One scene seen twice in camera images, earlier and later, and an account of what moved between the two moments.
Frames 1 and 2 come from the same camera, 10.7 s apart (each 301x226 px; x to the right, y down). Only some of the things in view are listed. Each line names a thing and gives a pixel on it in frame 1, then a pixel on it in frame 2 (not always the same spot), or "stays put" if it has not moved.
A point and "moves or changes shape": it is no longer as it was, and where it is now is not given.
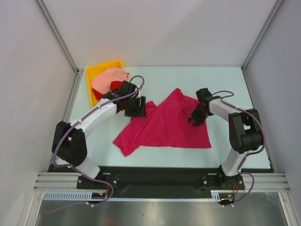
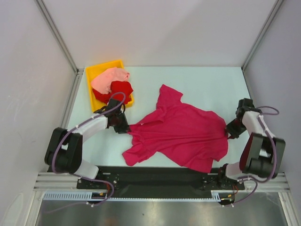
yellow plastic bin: [91, 71] stays put
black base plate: [183, 179] stays put
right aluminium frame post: [275, 7] stays put
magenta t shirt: [166, 125] moves or changes shape
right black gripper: [194, 115] → [233, 133]
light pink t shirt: [101, 82] stays put
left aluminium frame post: [60, 38] stays put
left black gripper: [139, 111] → [125, 126]
